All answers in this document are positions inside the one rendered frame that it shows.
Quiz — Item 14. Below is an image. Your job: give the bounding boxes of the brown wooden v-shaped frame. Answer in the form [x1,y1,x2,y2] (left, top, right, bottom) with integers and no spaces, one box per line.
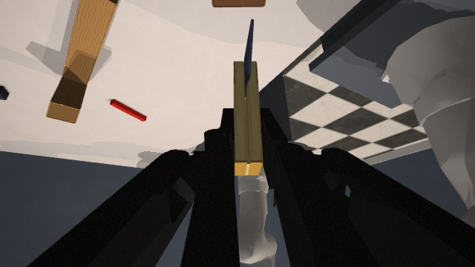
[46,0,119,124]

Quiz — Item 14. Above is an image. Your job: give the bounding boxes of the red rectangular bar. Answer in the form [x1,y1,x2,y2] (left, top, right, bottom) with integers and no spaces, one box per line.
[110,99,147,122]

